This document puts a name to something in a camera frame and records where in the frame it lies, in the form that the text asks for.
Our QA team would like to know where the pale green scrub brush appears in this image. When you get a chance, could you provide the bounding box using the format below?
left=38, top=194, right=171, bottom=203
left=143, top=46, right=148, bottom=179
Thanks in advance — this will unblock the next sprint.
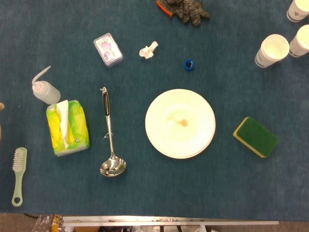
left=11, top=147, right=28, bottom=207

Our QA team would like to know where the green yellow sponge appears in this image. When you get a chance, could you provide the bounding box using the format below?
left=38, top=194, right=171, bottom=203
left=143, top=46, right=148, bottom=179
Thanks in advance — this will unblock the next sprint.
left=233, top=116, right=280, bottom=159

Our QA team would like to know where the green yellow tissue pack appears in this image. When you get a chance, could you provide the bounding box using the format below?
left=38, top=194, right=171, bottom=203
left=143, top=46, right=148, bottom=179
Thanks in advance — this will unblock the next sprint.
left=46, top=99, right=91, bottom=157

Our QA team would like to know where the aluminium frame rail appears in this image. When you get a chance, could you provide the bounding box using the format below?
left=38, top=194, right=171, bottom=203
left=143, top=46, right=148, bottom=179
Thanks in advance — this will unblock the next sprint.
left=62, top=216, right=280, bottom=228

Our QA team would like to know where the blue felt table cloth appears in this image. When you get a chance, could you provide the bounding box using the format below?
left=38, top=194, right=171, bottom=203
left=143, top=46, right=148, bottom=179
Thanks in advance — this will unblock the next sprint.
left=0, top=0, right=309, bottom=222

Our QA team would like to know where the clear plastic card box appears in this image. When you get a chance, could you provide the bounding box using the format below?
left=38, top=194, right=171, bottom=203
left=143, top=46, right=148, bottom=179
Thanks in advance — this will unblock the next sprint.
left=93, top=32, right=124, bottom=68

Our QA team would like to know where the grey striped work glove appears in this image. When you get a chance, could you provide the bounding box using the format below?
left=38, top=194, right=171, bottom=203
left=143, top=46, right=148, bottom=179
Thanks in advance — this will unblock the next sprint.
left=156, top=0, right=211, bottom=27

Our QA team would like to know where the steel ladle black grip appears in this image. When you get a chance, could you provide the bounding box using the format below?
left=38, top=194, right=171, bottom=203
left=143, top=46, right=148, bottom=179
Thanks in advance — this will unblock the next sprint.
left=99, top=87, right=127, bottom=177

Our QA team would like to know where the white round plate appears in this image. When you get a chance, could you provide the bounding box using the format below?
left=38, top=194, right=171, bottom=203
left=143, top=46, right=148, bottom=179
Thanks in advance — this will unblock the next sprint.
left=145, top=88, right=216, bottom=160

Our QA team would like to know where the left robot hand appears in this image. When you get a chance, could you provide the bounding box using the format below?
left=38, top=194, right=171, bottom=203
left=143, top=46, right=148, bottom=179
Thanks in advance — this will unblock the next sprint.
left=0, top=102, right=5, bottom=143

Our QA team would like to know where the white paper cup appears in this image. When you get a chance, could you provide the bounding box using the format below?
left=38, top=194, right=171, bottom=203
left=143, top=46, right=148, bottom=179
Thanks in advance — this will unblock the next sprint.
left=254, top=34, right=290, bottom=69
left=286, top=0, right=309, bottom=23
left=289, top=24, right=309, bottom=58

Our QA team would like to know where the clear crinkled plastic bag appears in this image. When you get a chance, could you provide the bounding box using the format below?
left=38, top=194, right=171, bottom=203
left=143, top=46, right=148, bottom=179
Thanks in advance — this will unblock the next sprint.
left=31, top=214, right=64, bottom=232

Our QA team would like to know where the translucent squeeze wash bottle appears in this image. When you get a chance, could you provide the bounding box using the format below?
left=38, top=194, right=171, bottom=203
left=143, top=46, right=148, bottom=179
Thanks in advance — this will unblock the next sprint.
left=31, top=65, right=61, bottom=105

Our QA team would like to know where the crumpled white tissue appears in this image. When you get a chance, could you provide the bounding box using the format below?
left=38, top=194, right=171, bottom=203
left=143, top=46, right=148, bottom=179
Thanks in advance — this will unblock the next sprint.
left=139, top=41, right=159, bottom=59

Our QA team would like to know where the blue bottle cap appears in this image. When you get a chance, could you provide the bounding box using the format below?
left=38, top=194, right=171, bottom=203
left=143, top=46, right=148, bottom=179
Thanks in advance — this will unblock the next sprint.
left=184, top=58, right=196, bottom=72

